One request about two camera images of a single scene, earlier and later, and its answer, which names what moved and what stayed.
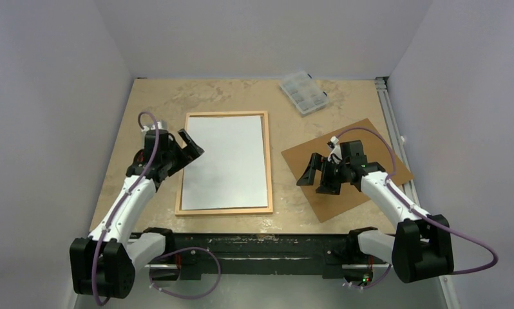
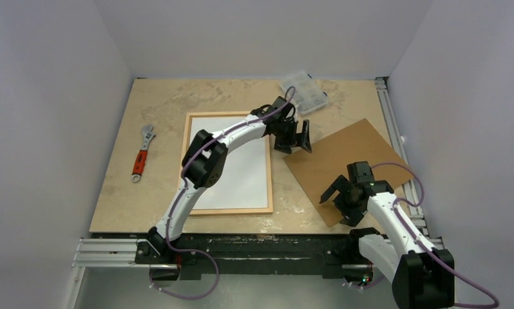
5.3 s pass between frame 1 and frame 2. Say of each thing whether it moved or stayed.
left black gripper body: moved
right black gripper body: moved
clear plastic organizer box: stayed
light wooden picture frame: moved
